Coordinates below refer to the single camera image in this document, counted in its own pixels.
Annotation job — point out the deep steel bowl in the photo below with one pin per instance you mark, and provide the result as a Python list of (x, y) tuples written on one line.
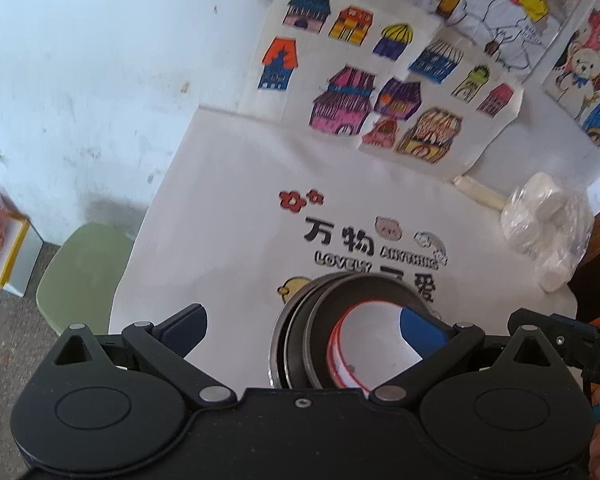
[(315, 325)]

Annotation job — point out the drawing of girl with teddy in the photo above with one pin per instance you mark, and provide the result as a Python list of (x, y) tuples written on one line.
[(590, 70)]

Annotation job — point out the white bowl with red rim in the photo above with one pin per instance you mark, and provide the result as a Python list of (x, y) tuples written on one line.
[(375, 330)]

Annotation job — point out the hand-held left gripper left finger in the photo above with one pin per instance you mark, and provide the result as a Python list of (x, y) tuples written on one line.
[(185, 330)]

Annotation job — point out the cream wooden stick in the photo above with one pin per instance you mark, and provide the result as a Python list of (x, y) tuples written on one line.
[(480, 191)]

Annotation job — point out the green round stool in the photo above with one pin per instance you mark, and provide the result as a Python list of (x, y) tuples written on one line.
[(85, 275)]

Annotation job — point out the white printed tablecloth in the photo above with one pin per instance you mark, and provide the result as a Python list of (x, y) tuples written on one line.
[(220, 240)]

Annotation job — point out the drawing of colourful houses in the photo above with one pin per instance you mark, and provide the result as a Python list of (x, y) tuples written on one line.
[(370, 70)]

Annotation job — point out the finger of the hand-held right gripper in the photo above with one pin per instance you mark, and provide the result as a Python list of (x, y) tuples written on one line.
[(575, 324)]

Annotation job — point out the plastic bag of white buns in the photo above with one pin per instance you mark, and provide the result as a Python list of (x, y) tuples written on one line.
[(545, 225)]

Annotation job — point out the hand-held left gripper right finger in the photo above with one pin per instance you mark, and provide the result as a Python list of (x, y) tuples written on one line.
[(422, 332)]

